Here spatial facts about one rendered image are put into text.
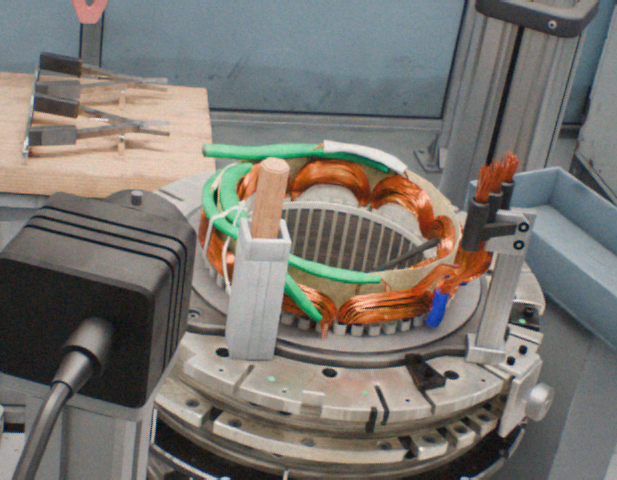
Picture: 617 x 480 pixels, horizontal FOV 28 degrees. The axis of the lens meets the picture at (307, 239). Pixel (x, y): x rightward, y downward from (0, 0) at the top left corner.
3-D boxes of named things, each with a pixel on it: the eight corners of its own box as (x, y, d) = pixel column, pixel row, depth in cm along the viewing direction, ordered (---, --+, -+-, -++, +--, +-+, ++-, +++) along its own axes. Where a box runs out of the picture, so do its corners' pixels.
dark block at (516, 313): (505, 339, 89) (512, 315, 88) (504, 319, 91) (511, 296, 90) (535, 345, 89) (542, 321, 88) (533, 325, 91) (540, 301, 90)
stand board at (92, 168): (-25, 191, 103) (-25, 165, 102) (-4, 94, 119) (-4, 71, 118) (215, 206, 107) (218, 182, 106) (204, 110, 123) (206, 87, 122)
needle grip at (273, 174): (255, 256, 76) (269, 173, 73) (243, 240, 78) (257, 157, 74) (278, 252, 77) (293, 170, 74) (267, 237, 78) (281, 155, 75)
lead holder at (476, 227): (461, 252, 76) (473, 204, 74) (447, 218, 80) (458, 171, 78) (520, 256, 77) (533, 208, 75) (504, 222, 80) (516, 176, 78)
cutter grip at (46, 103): (32, 111, 109) (32, 94, 108) (35, 107, 110) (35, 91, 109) (76, 119, 109) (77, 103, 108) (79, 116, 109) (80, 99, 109)
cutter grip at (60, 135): (29, 147, 103) (29, 130, 102) (27, 143, 104) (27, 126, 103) (76, 145, 105) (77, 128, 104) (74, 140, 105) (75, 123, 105)
